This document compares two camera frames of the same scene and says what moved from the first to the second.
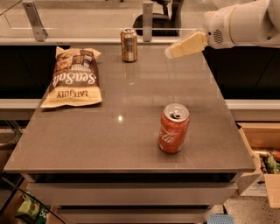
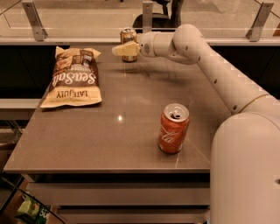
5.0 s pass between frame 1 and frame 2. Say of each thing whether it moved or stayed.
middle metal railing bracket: stayed
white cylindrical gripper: moved
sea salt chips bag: stayed
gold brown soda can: stayed
